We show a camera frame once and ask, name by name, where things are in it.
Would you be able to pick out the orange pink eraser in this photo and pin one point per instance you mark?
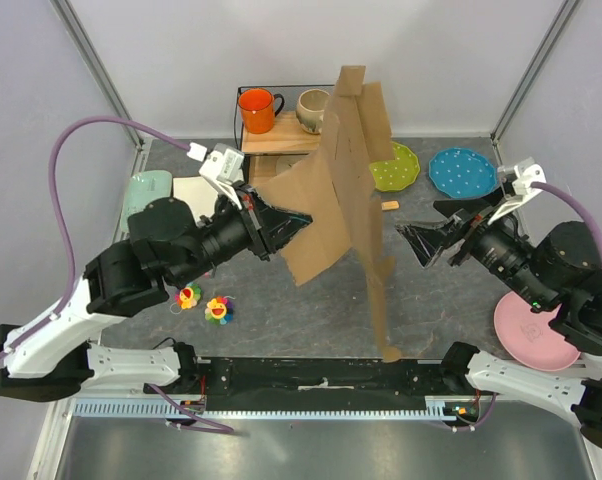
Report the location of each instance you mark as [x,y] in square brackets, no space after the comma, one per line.
[390,205]

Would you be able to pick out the rainbow flower plush toy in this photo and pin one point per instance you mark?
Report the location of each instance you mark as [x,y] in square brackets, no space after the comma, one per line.
[187,298]

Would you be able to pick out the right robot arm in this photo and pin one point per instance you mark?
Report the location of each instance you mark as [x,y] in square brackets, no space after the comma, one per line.
[562,275]

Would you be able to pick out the pink round plate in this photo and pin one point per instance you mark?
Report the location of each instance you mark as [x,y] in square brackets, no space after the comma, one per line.
[528,338]

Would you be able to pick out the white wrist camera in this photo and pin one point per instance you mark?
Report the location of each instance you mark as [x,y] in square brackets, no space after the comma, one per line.
[517,183]
[221,168]

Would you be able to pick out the brown cardboard box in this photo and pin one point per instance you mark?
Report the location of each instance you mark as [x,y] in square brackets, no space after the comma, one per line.
[334,185]

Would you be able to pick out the white square plate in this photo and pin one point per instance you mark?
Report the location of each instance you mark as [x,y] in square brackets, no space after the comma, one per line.
[198,194]

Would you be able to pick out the black wire wooden shelf rack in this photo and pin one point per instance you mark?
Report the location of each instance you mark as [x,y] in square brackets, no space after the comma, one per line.
[286,138]

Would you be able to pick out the blue dotted plate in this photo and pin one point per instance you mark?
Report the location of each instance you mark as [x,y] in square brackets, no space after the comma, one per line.
[462,173]

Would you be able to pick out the grey slotted cable duct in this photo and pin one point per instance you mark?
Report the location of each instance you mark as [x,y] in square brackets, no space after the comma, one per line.
[154,408]

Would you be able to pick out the beige ceramic mug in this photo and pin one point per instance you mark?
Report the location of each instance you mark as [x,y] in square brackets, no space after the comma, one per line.
[310,110]

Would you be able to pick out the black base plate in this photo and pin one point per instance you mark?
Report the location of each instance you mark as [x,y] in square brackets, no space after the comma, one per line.
[314,382]

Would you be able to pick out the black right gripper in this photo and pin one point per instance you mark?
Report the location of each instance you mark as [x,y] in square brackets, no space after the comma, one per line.
[425,243]

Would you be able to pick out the orange mug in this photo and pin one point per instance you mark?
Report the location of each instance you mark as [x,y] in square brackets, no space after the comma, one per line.
[259,108]

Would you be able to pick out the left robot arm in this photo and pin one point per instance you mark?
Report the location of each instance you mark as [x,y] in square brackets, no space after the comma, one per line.
[54,356]

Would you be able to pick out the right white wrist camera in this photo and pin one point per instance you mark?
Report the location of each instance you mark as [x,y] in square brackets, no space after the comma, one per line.
[517,183]

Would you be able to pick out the green dotted plate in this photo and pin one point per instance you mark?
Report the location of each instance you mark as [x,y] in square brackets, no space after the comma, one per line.
[397,174]

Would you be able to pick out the mint divided tray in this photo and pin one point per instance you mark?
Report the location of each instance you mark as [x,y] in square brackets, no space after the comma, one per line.
[144,188]

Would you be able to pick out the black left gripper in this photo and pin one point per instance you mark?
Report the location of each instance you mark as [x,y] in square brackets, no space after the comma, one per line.
[268,227]

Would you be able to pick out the beige leaf pattern plate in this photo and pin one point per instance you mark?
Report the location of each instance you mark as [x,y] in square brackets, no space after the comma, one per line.
[286,162]

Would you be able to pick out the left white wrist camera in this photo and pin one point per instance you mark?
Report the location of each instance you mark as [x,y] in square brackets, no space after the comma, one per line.
[221,168]

